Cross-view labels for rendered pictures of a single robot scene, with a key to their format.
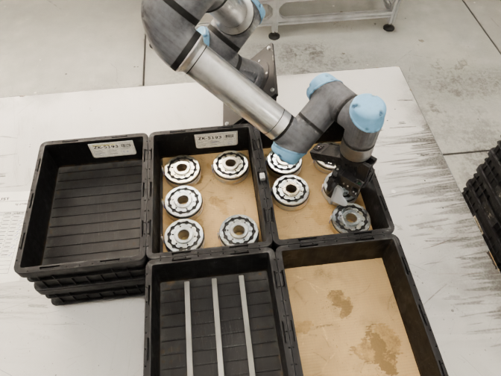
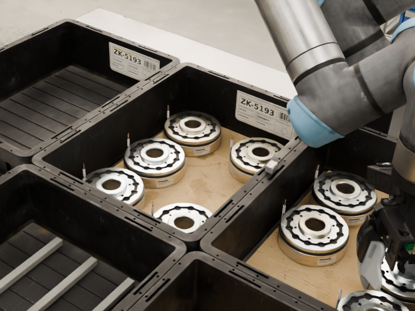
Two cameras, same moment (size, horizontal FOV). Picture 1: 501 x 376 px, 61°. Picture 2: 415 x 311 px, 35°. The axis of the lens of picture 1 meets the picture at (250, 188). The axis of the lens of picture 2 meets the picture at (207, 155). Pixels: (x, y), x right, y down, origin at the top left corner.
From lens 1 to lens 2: 0.54 m
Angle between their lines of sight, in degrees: 33
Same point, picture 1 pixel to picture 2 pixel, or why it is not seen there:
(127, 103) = (225, 70)
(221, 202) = (204, 192)
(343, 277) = not seen: outside the picture
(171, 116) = not seen: hidden behind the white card
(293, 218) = (286, 269)
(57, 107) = (149, 40)
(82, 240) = (10, 134)
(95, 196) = (73, 106)
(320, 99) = (396, 44)
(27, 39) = (223, 28)
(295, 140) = (322, 94)
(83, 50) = (272, 62)
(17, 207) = not seen: hidden behind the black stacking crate
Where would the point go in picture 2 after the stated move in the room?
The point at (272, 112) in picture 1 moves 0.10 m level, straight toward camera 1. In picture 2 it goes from (307, 31) to (255, 54)
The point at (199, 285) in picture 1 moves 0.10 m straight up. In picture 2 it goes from (70, 256) to (65, 203)
